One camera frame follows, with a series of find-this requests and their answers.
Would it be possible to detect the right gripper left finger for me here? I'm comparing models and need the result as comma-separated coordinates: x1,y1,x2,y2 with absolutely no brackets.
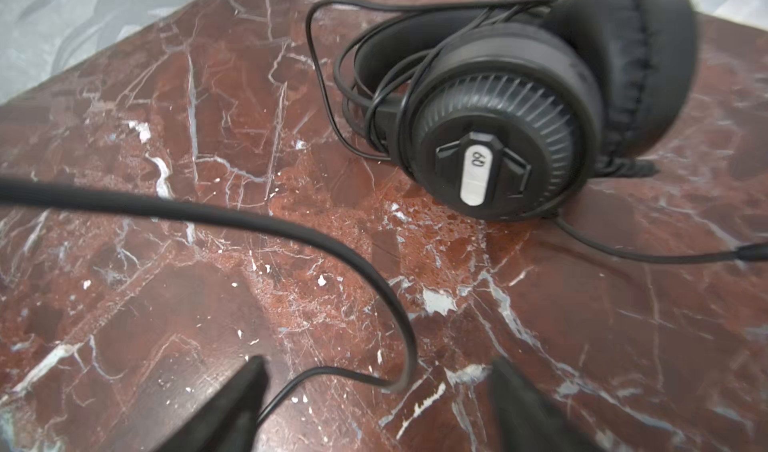
156,356,269,452

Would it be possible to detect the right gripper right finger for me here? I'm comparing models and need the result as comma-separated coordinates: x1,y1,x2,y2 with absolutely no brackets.
489,357,601,451

